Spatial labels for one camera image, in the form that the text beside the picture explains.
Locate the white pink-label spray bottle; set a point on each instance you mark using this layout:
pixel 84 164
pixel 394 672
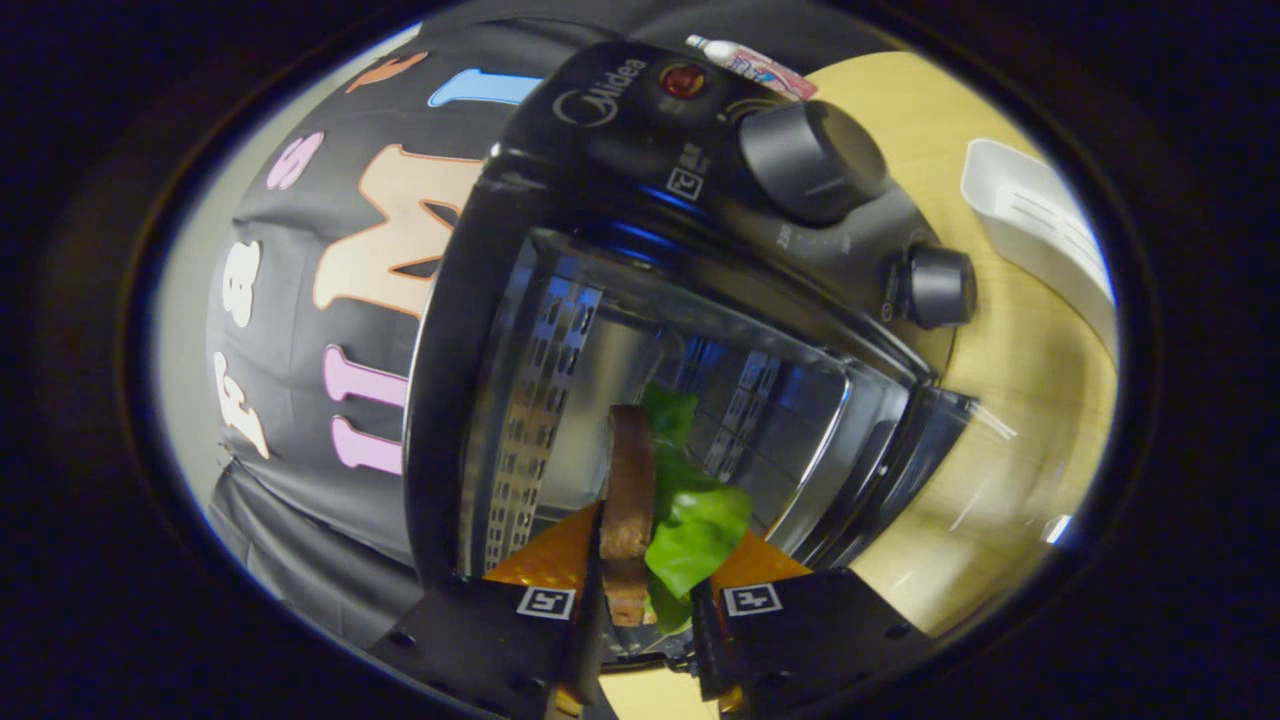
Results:
pixel 750 68

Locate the white plastic tray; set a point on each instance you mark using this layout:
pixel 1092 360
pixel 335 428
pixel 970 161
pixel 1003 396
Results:
pixel 1040 240

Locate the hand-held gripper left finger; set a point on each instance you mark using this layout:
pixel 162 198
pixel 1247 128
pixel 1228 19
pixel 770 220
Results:
pixel 480 640

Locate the white bread lettuce sandwich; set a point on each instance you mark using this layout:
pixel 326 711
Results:
pixel 690 530

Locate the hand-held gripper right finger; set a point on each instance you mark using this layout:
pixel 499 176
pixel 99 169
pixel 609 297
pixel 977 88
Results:
pixel 800 640

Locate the black toaster oven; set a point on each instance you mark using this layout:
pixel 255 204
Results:
pixel 620 190

